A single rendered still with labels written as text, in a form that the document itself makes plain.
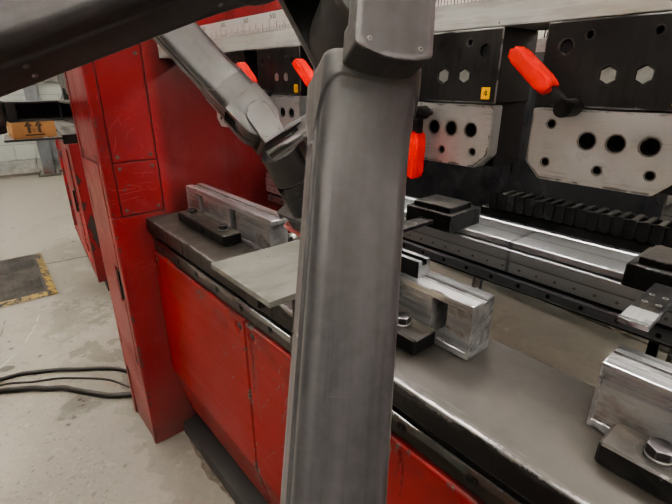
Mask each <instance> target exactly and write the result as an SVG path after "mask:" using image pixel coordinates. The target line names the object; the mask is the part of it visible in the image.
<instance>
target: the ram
mask: <svg viewBox="0 0 672 504"><path fill-rule="evenodd" d="M281 9H282V7H281V5H280V3H279V1H278V0H275V1H273V2H270V3H268V4H264V5H260V6H251V5H248V6H244V7H240V8H237V9H233V10H230V11H227V12H223V13H220V14H217V15H214V16H211V17H208V18H205V19H202V20H199V21H197V22H196V23H197V24H198V25H199V26H201V25H206V24H211V23H216V22H221V21H226V20H231V19H236V18H241V17H246V16H251V15H256V14H261V13H266V12H271V11H276V10H281ZM663 11H672V0H479V1H472V2H465V3H459V4H452V5H445V6H438V7H435V22H434V33H437V32H448V31H459V30H469V29H480V28H491V27H502V26H506V27H514V28H521V29H528V30H535V31H540V30H548V29H549V24H550V23H551V22H556V21H566V20H577V19H588V18H599V17H609V16H620V15H631V14H642V13H653V12H663ZM211 40H212V41H213V42H214V43H215V44H216V45H217V46H218V48H219V49H220V50H221V51H222V52H232V51H243V50H247V51H257V49H264V48H275V47H286V46H297V45H301V43H300V41H299V39H298V38H297V36H296V34H295V32H294V30H293V28H285V29H278V30H271V31H264V32H258V33H251V34H244V35H237V36H230V37H223V38H216V39H211ZM158 53H159V58H169V59H171V58H170V57H169V56H168V55H167V54H166V53H165V51H164V50H163V49H162V48H161V47H158Z"/></svg>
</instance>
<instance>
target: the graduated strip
mask: <svg viewBox="0 0 672 504"><path fill-rule="evenodd" d="M472 1H479V0H436V5H435V7H438V6H445V5H452V4H459V3H465V2H472ZM200 27H201V29H202V30H203V31H204V32H205V33H206V34H207V35H208V36H209V38H210V39H216V38H223V37H230V36H237V35H244V34H251V33H258V32H264V31H271V30H278V29H285V28H292V26H291V24H290V22H289V20H288V19H287V17H286V15H285V13H284V11H283V9H281V10H276V11H271V12H266V13H261V14H256V15H251V16H246V17H241V18H236V19H231V20H226V21H221V22H216V23H211V24H206V25H201V26H200Z"/></svg>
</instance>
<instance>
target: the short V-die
mask: <svg viewBox="0 0 672 504"><path fill-rule="evenodd" d="M429 268H430V258H429V257H426V256H423V255H421V254H418V253H415V252H412V251H409V250H407V249H404V248H402V258H401V272H403V273H405V274H408V275H410V276H412V277H415V278H417V279H418V278H421V277H423V276H425V275H428V274H429Z"/></svg>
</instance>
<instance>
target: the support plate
mask: <svg viewBox="0 0 672 504"><path fill-rule="evenodd" d="M299 244H300V240H299V239H298V240H294V241H291V242H287V243H283V244H280V245H276V246H272V247H269V248H265V249H261V250H258V251H254V252H250V253H247V254H243V255H239V256H236V257H232V258H228V259H225V260H221V261H217V262H214V263H211V268H212V269H213V270H215V271H216V272H217V273H219V274H220V275H222V276H223V277H225V278H226V279H228V280H229V281H231V282H232V283H234V284H235V285H236V286H238V287H239V288H241V289H242V290H244V291H245V292H247V293H248V294H250V295H251V296H253V297H254V298H255V299H257V300H258V301H260V302H261V303H263V304H264V305H266V306H267V307H269V308H272V307H275V306H278V305H281V304H283V303H286V302H289V301H291V300H294V299H295V298H296V284H297V271H298V258H299Z"/></svg>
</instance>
